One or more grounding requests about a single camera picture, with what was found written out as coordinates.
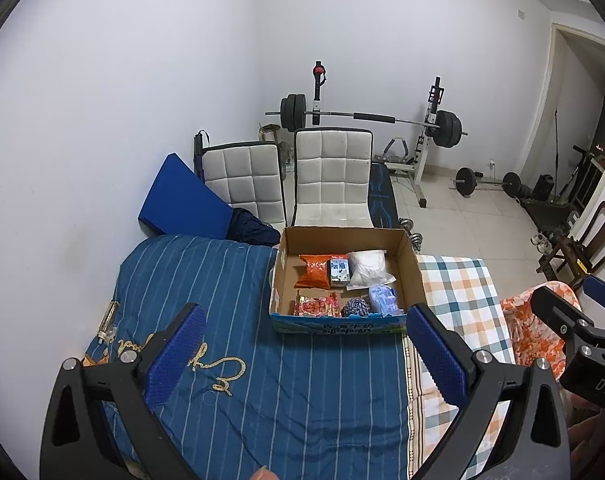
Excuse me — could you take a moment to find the orange snack bag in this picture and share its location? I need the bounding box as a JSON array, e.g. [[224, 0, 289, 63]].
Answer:
[[295, 255, 333, 289]]

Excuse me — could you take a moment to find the white powder plastic bag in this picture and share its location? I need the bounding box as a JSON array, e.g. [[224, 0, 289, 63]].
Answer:
[[347, 249, 396, 290]]

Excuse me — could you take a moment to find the white shoes pair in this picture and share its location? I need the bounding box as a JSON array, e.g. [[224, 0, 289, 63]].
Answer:
[[531, 233, 552, 255]]

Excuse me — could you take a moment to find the chrome dumbbell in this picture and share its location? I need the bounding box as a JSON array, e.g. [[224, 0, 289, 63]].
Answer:
[[398, 218, 424, 254]]

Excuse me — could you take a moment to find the light blue tissue pack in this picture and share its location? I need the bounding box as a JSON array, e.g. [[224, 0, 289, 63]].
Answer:
[[368, 285, 405, 318]]

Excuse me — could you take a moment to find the white barbell rack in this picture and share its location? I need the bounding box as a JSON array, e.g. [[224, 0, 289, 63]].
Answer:
[[379, 76, 445, 209]]

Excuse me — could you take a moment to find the dark blue cloth bundle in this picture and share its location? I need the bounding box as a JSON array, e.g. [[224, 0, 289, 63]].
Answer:
[[226, 208, 281, 247]]

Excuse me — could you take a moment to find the pure milk carton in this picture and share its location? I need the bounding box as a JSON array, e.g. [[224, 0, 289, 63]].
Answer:
[[327, 255, 351, 288]]

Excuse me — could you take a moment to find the white quilted chair right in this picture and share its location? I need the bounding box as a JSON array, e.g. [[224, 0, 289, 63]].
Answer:
[[293, 127, 373, 228]]

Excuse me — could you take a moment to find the red candy packet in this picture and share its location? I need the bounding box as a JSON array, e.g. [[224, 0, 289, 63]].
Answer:
[[293, 292, 342, 318]]

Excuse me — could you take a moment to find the blue weight bench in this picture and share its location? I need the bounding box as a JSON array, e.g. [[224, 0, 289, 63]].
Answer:
[[368, 162, 400, 229]]

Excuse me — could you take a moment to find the white quilted chair left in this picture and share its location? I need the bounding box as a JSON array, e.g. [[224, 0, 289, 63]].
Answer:
[[194, 141, 287, 231]]

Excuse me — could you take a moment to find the dark wooden chair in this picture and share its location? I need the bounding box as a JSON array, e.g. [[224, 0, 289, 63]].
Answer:
[[536, 200, 605, 292]]

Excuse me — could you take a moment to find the orange white floral cushion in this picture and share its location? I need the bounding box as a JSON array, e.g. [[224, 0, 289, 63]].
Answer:
[[500, 281, 581, 379]]

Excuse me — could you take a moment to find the blue striped blanket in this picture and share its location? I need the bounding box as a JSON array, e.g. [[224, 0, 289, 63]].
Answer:
[[86, 235, 410, 479]]

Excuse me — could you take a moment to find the white quilted chair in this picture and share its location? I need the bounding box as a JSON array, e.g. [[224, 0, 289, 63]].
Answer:
[[293, 127, 373, 228], [194, 141, 287, 231]]

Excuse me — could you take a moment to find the barbell on floor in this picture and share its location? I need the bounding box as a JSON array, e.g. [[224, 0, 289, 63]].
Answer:
[[453, 167, 522, 197]]

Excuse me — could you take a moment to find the dark blue knitted ball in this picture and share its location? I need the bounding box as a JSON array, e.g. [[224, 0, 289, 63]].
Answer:
[[341, 297, 372, 318]]

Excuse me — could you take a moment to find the cardboard box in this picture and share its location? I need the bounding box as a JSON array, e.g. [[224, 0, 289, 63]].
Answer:
[[268, 226, 426, 336]]

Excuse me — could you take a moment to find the plaid checkered cloth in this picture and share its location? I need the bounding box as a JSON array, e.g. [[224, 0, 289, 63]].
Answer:
[[401, 255, 515, 479]]

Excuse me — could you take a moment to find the blue foam mat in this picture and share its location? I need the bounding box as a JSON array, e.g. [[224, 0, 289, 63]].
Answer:
[[139, 153, 233, 240]]

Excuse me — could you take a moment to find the barbell on rack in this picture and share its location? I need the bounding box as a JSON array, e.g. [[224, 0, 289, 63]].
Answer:
[[264, 94, 467, 148]]

